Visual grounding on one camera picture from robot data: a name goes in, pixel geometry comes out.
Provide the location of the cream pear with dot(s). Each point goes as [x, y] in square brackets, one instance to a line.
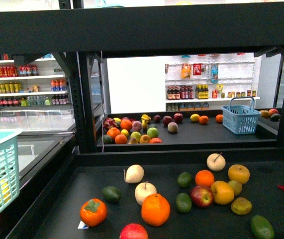
[134, 174]
[143, 190]

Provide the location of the pile of background fruit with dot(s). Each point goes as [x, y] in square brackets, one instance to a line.
[176, 128]

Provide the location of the cream pear left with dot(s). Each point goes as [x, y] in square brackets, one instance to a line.
[134, 174]

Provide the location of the orange behind apple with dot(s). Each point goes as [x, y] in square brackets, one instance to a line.
[204, 178]

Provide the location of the dark green avocado left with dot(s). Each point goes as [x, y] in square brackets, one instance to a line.
[111, 194]

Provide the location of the green lime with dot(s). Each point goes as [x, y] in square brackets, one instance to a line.
[183, 203]
[184, 179]

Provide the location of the small yellow green fruit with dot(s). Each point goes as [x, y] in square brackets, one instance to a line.
[236, 186]

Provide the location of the black metal display shelf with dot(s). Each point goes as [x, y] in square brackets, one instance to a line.
[49, 207]

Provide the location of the large orange front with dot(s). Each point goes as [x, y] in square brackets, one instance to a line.
[155, 210]

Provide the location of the white pear with stem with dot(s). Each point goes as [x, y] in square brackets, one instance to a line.
[216, 162]

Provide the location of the green lime upper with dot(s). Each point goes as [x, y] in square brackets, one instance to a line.
[184, 179]

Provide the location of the golden pear fruit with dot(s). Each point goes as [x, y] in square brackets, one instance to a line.
[239, 173]

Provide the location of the small blue background basket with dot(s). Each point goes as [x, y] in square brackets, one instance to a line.
[240, 119]

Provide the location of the red yellow apple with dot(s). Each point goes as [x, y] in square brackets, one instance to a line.
[201, 196]

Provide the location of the green lime lower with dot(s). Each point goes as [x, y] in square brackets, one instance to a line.
[183, 203]

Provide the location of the cream pear front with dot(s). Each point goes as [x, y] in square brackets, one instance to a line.
[143, 190]

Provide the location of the orange persimmon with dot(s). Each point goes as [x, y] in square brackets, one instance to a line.
[93, 212]

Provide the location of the glass freezer cabinet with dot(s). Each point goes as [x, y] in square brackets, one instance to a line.
[43, 129]

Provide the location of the green avocado right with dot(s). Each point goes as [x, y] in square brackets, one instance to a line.
[262, 228]

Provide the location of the red apple front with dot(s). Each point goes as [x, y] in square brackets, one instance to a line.
[133, 231]

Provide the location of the yellow orange fruit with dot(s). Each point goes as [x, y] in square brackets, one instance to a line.
[222, 192]

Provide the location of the left drinks shelf unit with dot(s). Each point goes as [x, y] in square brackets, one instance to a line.
[39, 83]

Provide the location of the back wall goods shelf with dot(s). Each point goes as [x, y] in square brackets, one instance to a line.
[208, 81]

